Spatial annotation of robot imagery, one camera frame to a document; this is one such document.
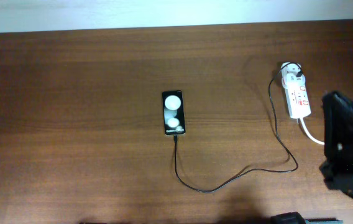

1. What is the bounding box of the white power strip cord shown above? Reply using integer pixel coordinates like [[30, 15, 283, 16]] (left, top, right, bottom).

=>
[[297, 117, 326, 146]]

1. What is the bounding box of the black charger cable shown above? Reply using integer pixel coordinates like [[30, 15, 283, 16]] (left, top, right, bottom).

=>
[[173, 61, 304, 194]]

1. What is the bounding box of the white charger plug adapter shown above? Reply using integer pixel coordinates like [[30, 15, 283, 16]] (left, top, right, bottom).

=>
[[282, 73, 306, 89]]

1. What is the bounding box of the black smartphone silver back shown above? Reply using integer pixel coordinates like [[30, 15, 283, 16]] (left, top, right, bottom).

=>
[[162, 90, 186, 136]]

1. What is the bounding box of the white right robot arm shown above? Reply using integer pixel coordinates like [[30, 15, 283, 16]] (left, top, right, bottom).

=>
[[319, 91, 353, 199]]

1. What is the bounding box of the white power strip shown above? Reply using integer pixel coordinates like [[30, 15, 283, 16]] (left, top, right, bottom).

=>
[[281, 62, 311, 119]]

